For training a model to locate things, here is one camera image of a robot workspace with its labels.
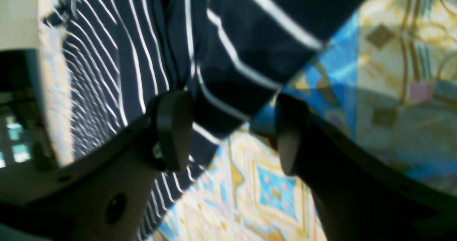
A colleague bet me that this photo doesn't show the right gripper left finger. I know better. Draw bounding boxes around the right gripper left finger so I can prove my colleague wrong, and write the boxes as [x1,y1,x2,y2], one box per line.
[0,91,193,241]

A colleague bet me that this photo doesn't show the patterned tile tablecloth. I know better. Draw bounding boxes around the patterned tile tablecloth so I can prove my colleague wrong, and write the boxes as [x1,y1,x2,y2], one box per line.
[37,0,457,241]

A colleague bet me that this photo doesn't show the navy white striped T-shirt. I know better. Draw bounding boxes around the navy white striped T-shirt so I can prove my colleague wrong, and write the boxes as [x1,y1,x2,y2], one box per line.
[42,0,364,241]

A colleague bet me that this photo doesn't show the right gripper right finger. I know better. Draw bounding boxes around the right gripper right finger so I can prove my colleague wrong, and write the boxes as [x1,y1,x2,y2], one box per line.
[275,94,457,241]

